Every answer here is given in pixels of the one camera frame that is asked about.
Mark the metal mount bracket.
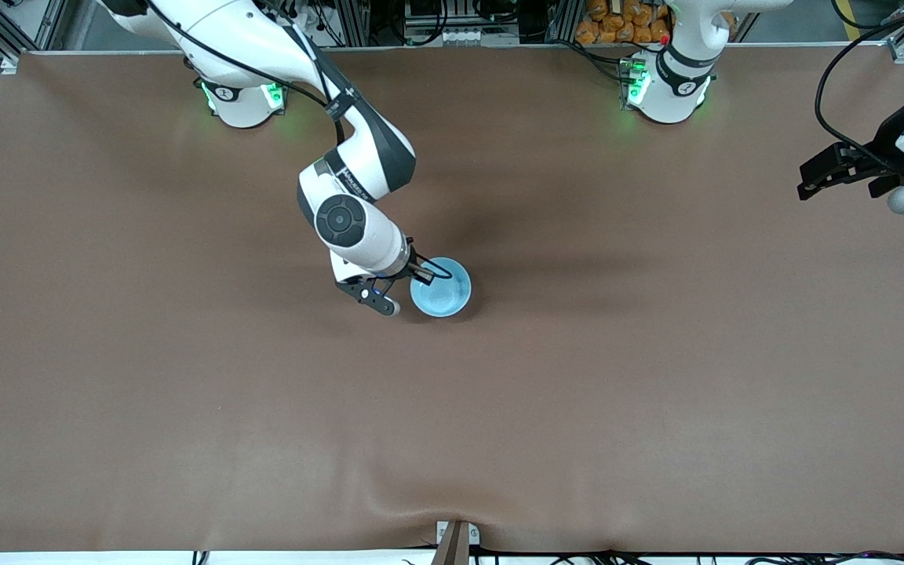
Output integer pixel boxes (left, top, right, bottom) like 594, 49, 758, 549
435, 519, 481, 565

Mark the white power strip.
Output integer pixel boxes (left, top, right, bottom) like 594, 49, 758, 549
283, 0, 329, 34

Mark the blue bowl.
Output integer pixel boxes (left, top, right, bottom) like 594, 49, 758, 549
410, 257, 473, 319

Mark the electrical unit with white connectors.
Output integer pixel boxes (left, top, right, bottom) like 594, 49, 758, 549
403, 0, 494, 46

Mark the aluminium frame upright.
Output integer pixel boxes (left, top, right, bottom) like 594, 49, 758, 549
546, 0, 583, 45
334, 0, 371, 48

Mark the orange packets pile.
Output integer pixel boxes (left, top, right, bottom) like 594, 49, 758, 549
575, 0, 674, 46

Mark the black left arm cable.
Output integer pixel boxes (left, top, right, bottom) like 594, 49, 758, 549
815, 0, 904, 172

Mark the brown table mat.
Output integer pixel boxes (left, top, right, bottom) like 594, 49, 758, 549
0, 43, 904, 554

